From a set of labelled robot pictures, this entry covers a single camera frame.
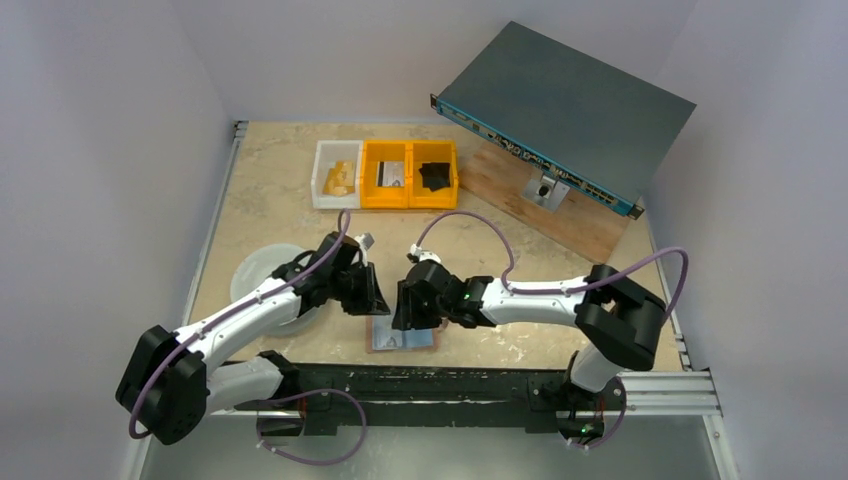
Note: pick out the black card in yellow bin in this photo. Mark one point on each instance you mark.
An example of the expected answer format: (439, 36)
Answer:
(436, 175)

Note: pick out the gold cards in white bin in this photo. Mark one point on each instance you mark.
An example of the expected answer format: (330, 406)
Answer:
(341, 179)

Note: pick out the yellow plastic bin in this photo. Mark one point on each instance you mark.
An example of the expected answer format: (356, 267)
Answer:
(371, 196)
(423, 151)

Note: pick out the middle yellow plastic bin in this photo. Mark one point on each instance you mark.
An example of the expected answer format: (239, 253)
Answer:
(371, 196)

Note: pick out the brown leather card holder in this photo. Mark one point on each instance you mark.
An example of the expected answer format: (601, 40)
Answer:
(404, 338)

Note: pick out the aluminium frame rail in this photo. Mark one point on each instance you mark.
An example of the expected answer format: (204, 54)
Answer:
(685, 393)

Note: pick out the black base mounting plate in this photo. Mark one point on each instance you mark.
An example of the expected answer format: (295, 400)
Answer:
(324, 397)

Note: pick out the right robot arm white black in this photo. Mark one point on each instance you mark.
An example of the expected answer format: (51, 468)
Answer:
(621, 320)

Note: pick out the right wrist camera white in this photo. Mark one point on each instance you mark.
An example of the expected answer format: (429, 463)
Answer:
(418, 254)

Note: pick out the white tape roll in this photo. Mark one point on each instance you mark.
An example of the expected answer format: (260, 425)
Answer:
(255, 268)

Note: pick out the silver card in yellow bin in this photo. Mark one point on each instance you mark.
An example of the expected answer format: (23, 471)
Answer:
(390, 174)

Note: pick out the plywood board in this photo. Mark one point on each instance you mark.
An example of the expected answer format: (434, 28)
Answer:
(580, 224)

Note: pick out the white plastic bin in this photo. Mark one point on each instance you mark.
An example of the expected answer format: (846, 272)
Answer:
(327, 153)

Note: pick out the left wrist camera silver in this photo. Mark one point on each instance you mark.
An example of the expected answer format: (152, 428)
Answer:
(365, 241)

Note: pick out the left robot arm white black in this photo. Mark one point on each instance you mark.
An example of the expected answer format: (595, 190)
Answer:
(175, 378)

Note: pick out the blue grey network switch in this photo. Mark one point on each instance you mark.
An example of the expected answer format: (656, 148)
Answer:
(588, 125)

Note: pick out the right yellow plastic bin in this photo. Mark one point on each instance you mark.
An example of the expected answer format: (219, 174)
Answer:
(423, 151)

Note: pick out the metal mounting bracket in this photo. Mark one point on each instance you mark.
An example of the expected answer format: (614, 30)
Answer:
(546, 192)

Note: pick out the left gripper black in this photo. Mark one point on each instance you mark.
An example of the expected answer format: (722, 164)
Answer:
(370, 301)

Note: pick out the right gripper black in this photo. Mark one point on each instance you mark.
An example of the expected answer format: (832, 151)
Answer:
(416, 298)

